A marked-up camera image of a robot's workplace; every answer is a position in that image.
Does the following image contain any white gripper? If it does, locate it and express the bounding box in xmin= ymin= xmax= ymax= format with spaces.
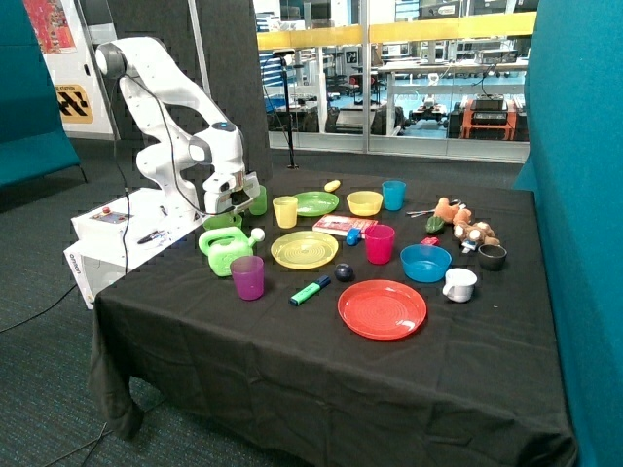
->
xmin=202 ymin=171 xmax=260 ymax=215

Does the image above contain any green plastic bowl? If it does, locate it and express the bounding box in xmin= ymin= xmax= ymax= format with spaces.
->
xmin=202 ymin=213 xmax=243 ymax=231

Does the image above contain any yellow plastic bowl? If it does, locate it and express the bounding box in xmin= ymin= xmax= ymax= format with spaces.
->
xmin=347 ymin=191 xmax=384 ymax=217

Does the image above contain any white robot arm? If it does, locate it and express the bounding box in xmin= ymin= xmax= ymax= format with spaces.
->
xmin=95 ymin=37 xmax=261 ymax=224

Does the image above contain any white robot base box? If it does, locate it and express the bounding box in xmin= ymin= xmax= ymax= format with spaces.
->
xmin=64 ymin=188 xmax=203 ymax=309

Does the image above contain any yellow plastic plate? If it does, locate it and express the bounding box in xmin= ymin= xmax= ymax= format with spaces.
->
xmin=271 ymin=231 xmax=339 ymax=269

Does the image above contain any green plastic plate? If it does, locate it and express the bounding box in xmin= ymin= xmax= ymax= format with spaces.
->
xmin=294 ymin=191 xmax=340 ymax=217

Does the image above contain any red plastic plate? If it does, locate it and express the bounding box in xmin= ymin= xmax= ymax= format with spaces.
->
xmin=337 ymin=279 xmax=427 ymax=341

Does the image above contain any green plastic cup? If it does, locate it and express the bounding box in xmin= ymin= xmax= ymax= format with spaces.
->
xmin=248 ymin=185 xmax=268 ymax=216

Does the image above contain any green toy watering can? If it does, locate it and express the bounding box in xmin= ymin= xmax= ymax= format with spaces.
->
xmin=198 ymin=227 xmax=265 ymax=277

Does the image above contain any yellow plastic cup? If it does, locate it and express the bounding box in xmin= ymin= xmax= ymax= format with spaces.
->
xmin=273 ymin=196 xmax=298 ymax=229

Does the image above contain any purple plastic cup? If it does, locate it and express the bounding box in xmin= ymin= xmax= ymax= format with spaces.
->
xmin=230 ymin=256 xmax=264 ymax=301

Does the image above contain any yellow toy potato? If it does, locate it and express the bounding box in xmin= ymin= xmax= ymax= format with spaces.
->
xmin=323 ymin=180 xmax=341 ymax=193

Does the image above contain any red book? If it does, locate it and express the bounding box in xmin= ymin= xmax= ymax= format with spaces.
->
xmin=312 ymin=214 xmax=378 ymax=238

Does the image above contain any green highlighter marker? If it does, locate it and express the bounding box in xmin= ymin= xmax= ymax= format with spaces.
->
xmin=289 ymin=275 xmax=331 ymax=306

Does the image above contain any blue toy block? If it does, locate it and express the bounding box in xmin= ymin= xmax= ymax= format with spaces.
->
xmin=346 ymin=228 xmax=364 ymax=246

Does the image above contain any dark blue ball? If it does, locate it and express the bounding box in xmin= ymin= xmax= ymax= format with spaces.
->
xmin=334 ymin=263 xmax=354 ymax=282

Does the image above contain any pink plastic cup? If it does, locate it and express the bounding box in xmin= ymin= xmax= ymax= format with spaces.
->
xmin=365 ymin=224 xmax=395 ymax=265

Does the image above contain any black tablecloth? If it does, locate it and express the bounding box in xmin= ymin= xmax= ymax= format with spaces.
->
xmin=89 ymin=181 xmax=579 ymax=466

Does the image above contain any black tripod stand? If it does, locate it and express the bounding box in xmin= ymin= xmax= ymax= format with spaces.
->
xmin=272 ymin=48 xmax=299 ymax=169

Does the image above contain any blue plastic cup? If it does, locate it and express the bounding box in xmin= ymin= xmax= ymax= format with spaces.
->
xmin=382 ymin=180 xmax=407 ymax=211

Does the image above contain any yellow black sign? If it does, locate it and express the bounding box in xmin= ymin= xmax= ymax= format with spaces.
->
xmin=55 ymin=84 xmax=93 ymax=125

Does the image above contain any blue plastic bowl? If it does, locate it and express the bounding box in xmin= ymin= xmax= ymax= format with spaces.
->
xmin=400 ymin=243 xmax=452 ymax=283

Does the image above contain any small red toy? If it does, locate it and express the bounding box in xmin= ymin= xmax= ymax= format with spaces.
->
xmin=421 ymin=236 xmax=440 ymax=246

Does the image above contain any green toy vegetable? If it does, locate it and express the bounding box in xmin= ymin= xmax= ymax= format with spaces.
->
xmin=425 ymin=216 xmax=446 ymax=235

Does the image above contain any orange plush toy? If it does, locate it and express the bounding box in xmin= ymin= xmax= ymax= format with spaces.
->
xmin=433 ymin=197 xmax=460 ymax=224

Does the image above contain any white mug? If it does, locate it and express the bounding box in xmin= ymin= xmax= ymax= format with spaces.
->
xmin=442 ymin=268 xmax=478 ymax=303

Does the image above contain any brown teddy bear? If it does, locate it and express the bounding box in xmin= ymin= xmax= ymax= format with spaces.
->
xmin=453 ymin=208 xmax=500 ymax=253

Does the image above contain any black small bowl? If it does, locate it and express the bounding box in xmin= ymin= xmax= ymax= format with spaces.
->
xmin=478 ymin=244 xmax=507 ymax=271

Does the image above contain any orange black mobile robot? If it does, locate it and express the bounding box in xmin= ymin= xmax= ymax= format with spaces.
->
xmin=447 ymin=93 xmax=529 ymax=142

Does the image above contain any teal partition panel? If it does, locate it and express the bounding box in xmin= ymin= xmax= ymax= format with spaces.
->
xmin=515 ymin=1 xmax=622 ymax=466

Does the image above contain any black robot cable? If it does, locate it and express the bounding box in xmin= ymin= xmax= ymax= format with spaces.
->
xmin=0 ymin=72 xmax=235 ymax=335

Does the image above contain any red wall poster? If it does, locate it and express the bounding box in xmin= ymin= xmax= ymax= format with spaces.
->
xmin=23 ymin=0 xmax=77 ymax=54

